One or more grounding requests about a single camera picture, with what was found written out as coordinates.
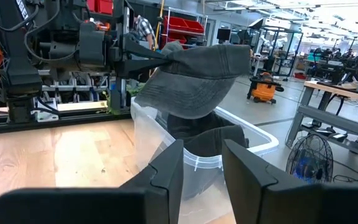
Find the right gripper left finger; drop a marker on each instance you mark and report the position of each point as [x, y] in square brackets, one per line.
[89, 207]

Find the orange shop vacuum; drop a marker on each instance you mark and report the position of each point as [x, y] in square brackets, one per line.
[264, 91]

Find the dark brown cap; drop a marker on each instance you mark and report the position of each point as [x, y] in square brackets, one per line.
[204, 137]

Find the yellow pole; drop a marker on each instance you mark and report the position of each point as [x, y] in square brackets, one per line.
[160, 12]

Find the black monitor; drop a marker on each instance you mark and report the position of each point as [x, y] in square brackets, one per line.
[224, 34]

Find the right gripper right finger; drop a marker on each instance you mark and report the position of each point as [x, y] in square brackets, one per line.
[291, 205]

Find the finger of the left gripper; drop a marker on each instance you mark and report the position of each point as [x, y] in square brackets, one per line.
[135, 48]
[132, 68]

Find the red storage bin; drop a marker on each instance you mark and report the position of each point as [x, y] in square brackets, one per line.
[104, 6]
[174, 39]
[194, 26]
[174, 23]

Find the black floor fan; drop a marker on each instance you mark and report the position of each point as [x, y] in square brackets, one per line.
[309, 146]

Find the grey washed cap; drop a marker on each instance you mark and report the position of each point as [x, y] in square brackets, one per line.
[194, 84]

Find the black aluminium frame rail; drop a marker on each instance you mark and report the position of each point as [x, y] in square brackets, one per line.
[57, 124]

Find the person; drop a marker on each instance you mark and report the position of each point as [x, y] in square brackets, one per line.
[143, 29]

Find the grey metal workbench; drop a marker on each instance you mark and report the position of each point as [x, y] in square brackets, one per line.
[331, 119]

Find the clear plastic bin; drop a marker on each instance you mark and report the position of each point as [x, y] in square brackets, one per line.
[154, 137]

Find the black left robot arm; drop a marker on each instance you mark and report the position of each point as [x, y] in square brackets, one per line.
[17, 62]

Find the white parts drawer rack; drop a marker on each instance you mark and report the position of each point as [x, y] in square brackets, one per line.
[73, 88]

